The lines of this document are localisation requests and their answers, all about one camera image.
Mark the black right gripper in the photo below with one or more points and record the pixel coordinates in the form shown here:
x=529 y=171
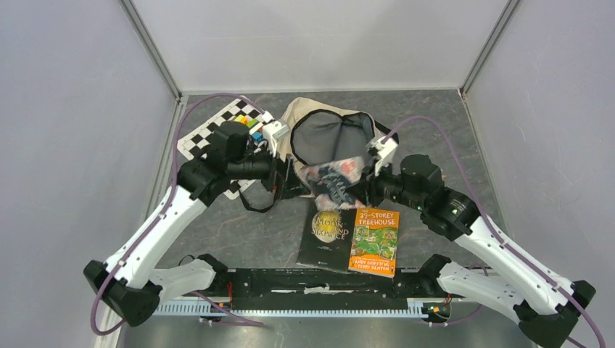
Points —
x=371 y=187

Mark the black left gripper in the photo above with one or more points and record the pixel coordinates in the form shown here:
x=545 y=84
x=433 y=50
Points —
x=282 y=179

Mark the Little Women book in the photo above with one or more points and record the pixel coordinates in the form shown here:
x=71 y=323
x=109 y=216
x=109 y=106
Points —
x=329 y=182

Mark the orange Treehouse book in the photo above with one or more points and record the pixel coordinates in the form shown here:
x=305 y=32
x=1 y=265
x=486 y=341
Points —
x=374 y=242

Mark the beige canvas backpack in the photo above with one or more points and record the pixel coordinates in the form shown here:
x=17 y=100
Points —
x=321 y=133

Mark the black Moon and Sixpence book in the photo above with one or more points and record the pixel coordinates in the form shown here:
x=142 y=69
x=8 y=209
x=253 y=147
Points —
x=326 y=239

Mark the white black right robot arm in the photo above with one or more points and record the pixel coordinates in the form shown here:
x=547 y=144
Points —
x=543 y=304

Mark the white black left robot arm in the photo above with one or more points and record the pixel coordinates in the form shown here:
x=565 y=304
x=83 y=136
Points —
x=128 y=281

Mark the blue cube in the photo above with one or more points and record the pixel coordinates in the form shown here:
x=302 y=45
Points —
x=257 y=137

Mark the green yellow block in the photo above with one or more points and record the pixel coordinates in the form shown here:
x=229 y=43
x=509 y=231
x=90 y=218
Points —
x=241 y=119

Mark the black white chessboard mat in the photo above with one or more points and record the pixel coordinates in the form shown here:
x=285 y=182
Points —
x=192 y=177

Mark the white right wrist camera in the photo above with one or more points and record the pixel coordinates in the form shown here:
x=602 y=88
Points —
x=382 y=150

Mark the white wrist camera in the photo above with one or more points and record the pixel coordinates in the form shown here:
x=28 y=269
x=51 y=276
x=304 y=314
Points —
x=382 y=150
x=275 y=134

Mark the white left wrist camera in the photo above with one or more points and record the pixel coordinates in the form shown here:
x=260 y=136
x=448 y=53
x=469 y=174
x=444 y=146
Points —
x=275 y=134

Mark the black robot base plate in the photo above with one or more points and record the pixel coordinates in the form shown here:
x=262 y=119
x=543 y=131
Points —
x=314 y=289

